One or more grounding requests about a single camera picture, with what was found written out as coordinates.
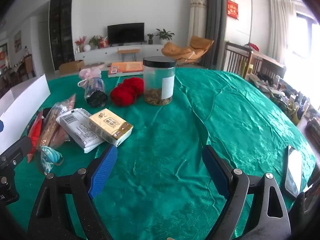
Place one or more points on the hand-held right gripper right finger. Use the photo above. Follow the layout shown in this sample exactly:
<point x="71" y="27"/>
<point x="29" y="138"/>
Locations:
<point x="215" y="172"/>

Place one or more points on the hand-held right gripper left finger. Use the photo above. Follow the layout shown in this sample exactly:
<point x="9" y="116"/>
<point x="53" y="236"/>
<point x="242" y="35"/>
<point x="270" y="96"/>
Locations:
<point x="105" y="172"/>

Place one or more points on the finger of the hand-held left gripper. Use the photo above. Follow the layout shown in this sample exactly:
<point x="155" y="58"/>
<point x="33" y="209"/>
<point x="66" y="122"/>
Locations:
<point x="1" y="125"/>
<point x="15" y="148"/>

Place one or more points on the white cardboard box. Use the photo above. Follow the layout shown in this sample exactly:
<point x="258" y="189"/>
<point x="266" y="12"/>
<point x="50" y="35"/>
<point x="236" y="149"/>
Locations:
<point x="22" y="100"/>

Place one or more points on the yellow tissue pack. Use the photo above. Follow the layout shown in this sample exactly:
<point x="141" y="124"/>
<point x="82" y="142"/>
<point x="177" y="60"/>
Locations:
<point x="110" y="126"/>

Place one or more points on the black sequined pouch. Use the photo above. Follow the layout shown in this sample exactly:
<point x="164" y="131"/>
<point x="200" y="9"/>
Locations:
<point x="46" y="114"/>

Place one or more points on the white wet wipes pack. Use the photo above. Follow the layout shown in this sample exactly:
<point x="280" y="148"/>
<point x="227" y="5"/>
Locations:
<point x="77" y="130"/>

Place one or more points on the red yarn ball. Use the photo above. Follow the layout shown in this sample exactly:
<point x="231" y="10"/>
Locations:
<point x="122" y="93"/>

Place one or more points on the red envelope pack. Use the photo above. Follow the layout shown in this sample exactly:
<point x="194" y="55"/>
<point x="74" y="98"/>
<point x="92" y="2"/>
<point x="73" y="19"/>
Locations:
<point x="35" y="132"/>

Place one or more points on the blue patterned cloth in bag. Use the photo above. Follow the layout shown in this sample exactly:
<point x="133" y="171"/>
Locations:
<point x="48" y="156"/>

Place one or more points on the cotton swab pack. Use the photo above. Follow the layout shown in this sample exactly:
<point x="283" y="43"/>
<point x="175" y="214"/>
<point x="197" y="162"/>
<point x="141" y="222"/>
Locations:
<point x="50" y="125"/>

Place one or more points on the green satin tablecloth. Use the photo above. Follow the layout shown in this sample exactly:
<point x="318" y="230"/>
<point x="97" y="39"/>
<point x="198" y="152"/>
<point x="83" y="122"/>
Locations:
<point x="175" y="130"/>

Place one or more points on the smartphone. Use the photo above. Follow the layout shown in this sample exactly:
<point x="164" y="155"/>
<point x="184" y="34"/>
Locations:
<point x="293" y="172"/>

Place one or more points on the blue roll of bags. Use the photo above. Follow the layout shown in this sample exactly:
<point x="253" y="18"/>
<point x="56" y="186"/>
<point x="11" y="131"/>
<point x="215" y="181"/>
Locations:
<point x="96" y="92"/>

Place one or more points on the brown cardboard box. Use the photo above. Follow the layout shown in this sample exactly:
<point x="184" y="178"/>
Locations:
<point x="71" y="67"/>

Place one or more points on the pink mesh bath pouf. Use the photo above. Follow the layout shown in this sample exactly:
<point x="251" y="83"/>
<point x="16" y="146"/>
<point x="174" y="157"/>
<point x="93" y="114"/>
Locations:
<point x="91" y="73"/>

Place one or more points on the pile of assorted clutter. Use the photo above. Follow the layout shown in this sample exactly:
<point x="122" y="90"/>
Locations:
<point x="287" y="97"/>

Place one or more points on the clear jar with black lid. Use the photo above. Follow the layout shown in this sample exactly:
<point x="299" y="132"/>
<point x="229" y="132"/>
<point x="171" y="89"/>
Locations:
<point x="156" y="80"/>

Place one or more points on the orange book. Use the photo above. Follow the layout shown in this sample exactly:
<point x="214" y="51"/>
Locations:
<point x="127" y="67"/>

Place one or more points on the black display cabinet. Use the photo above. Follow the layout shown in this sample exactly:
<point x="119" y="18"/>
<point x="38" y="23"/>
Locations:
<point x="61" y="30"/>

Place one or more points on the red flowers in vase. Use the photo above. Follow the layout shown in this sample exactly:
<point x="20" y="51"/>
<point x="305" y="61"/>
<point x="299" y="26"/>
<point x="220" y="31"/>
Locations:
<point x="80" y="42"/>

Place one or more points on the white round vase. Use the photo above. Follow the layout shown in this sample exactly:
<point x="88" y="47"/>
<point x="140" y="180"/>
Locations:
<point x="87" y="47"/>

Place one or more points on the dark wooden chair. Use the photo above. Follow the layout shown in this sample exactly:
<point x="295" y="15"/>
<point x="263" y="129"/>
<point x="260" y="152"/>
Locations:
<point x="235" y="57"/>

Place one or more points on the white television cabinet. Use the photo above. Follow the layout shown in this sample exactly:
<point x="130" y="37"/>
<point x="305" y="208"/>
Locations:
<point x="105" y="51"/>

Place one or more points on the wooden bench with metal legs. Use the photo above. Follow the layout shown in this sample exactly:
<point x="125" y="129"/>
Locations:
<point x="128" y="51"/>

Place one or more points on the orange lounge chair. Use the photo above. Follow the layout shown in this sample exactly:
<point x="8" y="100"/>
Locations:
<point x="185" y="51"/>

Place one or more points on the leafy plant with red flowers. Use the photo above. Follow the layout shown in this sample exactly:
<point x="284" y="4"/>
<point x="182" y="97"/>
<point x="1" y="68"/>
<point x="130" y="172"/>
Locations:
<point x="96" y="40"/>

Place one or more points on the red gift box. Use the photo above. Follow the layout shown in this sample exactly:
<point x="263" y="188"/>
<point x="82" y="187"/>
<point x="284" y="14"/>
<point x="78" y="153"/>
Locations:
<point x="103" y="44"/>

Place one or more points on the black flat television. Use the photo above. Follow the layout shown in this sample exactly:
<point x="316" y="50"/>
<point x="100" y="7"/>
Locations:
<point x="126" y="33"/>

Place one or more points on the small green potted plant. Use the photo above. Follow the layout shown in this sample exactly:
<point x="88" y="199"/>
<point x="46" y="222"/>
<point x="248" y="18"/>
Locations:
<point x="150" y="38"/>

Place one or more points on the large green potted plant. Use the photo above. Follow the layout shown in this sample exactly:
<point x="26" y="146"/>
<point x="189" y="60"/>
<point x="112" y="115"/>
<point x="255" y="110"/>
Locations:
<point x="163" y="34"/>

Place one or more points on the grey curtain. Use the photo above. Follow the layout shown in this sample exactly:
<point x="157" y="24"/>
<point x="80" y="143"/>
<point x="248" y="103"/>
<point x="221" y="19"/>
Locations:
<point x="213" y="17"/>

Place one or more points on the white standing air conditioner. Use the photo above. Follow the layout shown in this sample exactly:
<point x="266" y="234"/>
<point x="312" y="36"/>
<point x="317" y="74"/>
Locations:
<point x="197" y="17"/>

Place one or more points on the white sheer curtain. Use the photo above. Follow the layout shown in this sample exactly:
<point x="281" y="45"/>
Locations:
<point x="281" y="25"/>

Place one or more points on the framed wall picture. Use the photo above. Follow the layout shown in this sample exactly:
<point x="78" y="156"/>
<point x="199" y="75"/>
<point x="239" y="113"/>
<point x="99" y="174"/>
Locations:
<point x="17" y="38"/>

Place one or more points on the red wall hanging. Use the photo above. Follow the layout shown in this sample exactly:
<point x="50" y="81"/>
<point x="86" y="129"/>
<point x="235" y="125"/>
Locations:
<point x="232" y="8"/>

